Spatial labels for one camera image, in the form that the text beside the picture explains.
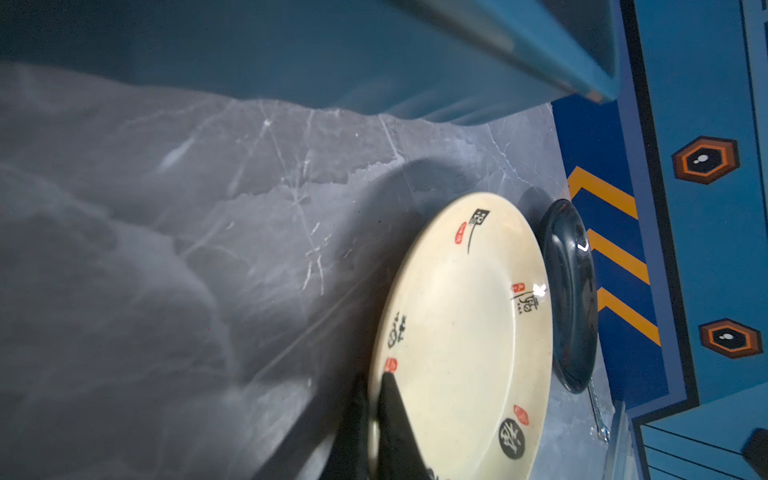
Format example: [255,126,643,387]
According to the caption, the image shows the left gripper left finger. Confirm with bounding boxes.
[319,375,369,480]

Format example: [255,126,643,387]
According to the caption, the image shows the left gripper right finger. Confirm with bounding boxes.
[377,372,430,480]

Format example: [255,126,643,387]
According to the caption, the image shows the cream calligraphy plate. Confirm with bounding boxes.
[368,192,553,479]

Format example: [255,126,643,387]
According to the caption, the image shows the teal plastic bin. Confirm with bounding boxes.
[1,1,620,126]

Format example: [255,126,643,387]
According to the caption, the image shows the black plate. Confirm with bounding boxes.
[537,199,598,394]

